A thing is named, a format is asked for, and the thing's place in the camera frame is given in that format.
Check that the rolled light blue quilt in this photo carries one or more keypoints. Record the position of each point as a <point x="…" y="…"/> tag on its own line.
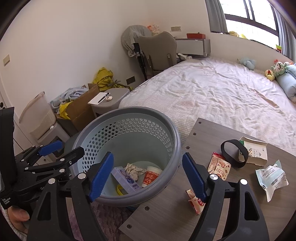
<point x="287" y="82"/>

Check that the grey chair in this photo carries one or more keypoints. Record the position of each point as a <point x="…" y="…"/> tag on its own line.
<point x="156" y="53"/>

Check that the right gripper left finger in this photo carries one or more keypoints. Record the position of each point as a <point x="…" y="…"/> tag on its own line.
<point x="50" y="220"/>

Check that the small red candy wrapper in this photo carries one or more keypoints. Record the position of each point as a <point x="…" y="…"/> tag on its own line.
<point x="196" y="203"/>

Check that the grey curtain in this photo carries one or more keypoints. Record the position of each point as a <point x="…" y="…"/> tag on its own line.
<point x="217" y="20"/>

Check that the white plastic bin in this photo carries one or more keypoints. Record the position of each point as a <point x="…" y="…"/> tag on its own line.
<point x="37" y="117"/>

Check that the wall power socket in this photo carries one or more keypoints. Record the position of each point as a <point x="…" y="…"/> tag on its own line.
<point x="130" y="80"/>

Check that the bed with pink sheet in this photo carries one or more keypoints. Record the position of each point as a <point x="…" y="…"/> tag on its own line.
<point x="223" y="92"/>

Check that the small pink round object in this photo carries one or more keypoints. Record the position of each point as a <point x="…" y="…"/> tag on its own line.
<point x="108" y="98"/>

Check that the red white snack wrapper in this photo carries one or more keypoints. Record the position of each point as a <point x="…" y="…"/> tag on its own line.
<point x="219" y="166"/>

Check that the pink fluffy rug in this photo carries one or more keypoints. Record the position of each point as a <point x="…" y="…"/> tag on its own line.
<point x="109" y="218"/>

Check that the yellow item in basket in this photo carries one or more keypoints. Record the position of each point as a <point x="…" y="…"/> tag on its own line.
<point x="120" y="190"/>

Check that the grey perforated trash basket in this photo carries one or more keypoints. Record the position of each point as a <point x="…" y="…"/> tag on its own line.
<point x="137" y="135"/>

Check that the white cardboard box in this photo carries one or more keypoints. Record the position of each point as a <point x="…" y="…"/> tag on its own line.
<point x="257" y="151"/>

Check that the red box on desk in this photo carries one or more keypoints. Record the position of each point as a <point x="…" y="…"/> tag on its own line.
<point x="196" y="36"/>

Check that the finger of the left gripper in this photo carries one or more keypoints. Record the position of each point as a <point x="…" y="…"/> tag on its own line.
<point x="50" y="148"/>
<point x="65" y="161"/>

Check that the grey white desk drawer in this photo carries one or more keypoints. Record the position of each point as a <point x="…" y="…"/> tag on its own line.
<point x="198" y="47"/>

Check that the purple box in basket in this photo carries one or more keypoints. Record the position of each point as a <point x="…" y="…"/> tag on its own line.
<point x="129" y="185"/>

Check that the blue plush toy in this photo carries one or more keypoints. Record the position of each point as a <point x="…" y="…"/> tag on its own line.
<point x="247" y="62"/>

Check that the red white paper cup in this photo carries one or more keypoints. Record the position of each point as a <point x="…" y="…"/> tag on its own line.
<point x="151" y="174"/>

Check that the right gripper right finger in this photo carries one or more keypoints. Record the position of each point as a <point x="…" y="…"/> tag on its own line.
<point x="245" y="220"/>

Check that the light blue blanket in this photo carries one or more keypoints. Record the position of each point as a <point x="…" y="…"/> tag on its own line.
<point x="69" y="95"/>

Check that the white notepad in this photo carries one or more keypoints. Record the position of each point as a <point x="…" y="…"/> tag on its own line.
<point x="95" y="100"/>

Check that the person's left hand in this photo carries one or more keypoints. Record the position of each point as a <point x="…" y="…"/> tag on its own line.
<point x="18" y="217"/>

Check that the brown cardboard box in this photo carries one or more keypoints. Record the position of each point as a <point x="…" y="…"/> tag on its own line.
<point x="79" y="112"/>

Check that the yellow bag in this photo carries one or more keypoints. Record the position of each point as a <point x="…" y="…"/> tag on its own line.
<point x="104" y="81"/>

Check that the white teal wipes packet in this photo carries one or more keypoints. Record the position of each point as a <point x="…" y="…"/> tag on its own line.
<point x="272" y="178"/>

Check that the grey plastic stool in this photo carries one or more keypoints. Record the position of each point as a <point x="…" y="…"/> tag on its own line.
<point x="105" y="106"/>

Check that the crumpled paper ball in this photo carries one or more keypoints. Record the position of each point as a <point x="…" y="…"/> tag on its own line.
<point x="133" y="171"/>

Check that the yellow red plush toy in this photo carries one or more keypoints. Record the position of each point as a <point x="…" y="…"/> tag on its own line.
<point x="269" y="74"/>

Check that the green monkey plush toy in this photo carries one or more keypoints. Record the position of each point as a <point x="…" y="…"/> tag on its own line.
<point x="279" y="68"/>

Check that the grey cloth on chair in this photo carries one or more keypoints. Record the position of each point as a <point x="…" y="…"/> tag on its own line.
<point x="130" y="37"/>

